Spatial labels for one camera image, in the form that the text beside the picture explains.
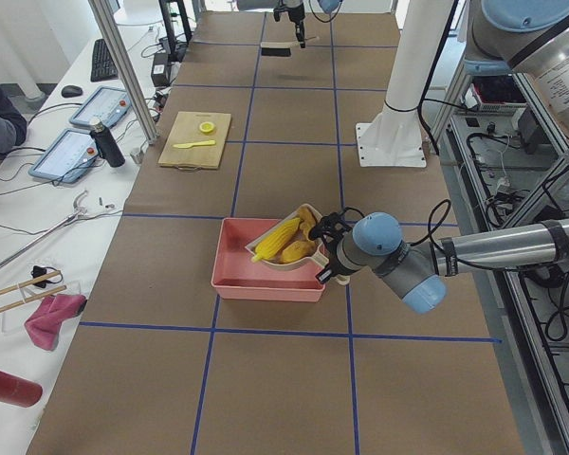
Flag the yellow plastic toy knife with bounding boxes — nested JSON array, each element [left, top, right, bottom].
[[172, 139, 216, 150]]

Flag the white plastic dustpan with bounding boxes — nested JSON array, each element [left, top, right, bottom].
[[245, 203, 327, 271]]

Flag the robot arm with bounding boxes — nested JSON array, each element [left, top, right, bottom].
[[310, 1, 569, 313], [261, 0, 342, 56]]

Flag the pink cloth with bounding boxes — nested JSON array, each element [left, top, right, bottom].
[[24, 294, 87, 351]]

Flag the toy lemon slice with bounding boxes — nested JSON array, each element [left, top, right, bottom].
[[198, 121, 216, 135]]

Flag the white hand brush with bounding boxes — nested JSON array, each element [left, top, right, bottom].
[[260, 36, 320, 57]]

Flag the pink plastic bin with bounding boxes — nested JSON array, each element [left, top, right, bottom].
[[211, 218, 325, 302]]

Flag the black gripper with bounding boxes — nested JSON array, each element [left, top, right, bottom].
[[309, 208, 355, 284], [273, 0, 306, 48]]

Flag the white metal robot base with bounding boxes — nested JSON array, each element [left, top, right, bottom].
[[357, 1, 430, 168]]

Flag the toy ginger root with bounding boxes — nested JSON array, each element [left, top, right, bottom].
[[297, 206, 317, 240]]

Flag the metal reacher grabber tool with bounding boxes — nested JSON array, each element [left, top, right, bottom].
[[0, 189, 124, 282]]

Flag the wooden stick pair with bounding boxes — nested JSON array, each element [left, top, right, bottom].
[[0, 269, 67, 314]]

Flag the wooden cutting board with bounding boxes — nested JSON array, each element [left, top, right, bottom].
[[157, 111, 232, 170]]

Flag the black computer mouse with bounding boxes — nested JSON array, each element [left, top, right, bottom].
[[61, 84, 83, 99]]

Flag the upper teach pendant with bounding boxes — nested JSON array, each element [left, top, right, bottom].
[[69, 86, 130, 129]]

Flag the black keyboard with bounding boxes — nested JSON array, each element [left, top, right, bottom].
[[90, 39, 118, 82]]

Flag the aluminium frame post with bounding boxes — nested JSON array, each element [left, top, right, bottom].
[[88, 0, 158, 145]]

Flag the black water bottle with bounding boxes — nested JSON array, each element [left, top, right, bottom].
[[89, 117, 125, 168]]

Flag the yellow toy corn cob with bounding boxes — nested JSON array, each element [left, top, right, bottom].
[[251, 217, 302, 263]]

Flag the teach pendant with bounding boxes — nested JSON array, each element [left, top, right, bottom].
[[69, 86, 130, 129], [28, 128, 99, 184]]

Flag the toy brown potato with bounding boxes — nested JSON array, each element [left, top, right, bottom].
[[280, 240, 316, 264]]

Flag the black power adapter box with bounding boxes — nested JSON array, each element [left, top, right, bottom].
[[151, 52, 180, 87]]

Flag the lower teach pendant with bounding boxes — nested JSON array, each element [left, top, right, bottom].
[[28, 128, 99, 184]]

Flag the red cylinder bottle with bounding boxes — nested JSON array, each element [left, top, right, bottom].
[[0, 371, 43, 408]]

